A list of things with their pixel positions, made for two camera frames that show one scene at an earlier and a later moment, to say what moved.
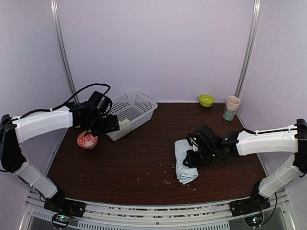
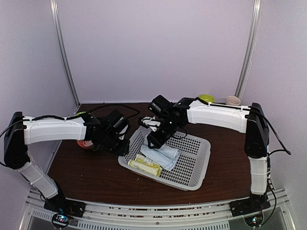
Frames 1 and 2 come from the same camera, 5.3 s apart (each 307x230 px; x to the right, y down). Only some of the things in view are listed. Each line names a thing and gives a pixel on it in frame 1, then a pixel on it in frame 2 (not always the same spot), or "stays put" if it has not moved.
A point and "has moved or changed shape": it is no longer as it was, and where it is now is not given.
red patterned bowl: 88,142 stays put
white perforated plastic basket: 133,109 -> 189,172
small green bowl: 206,100 stays put
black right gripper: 191,161 -> 158,141
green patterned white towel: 123,121 has moved or changed shape
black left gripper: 113,125 -> 123,151
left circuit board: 61,220 stays put
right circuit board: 254,221 stays put
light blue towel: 184,173 -> 167,157
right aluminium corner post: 257,5 stays put
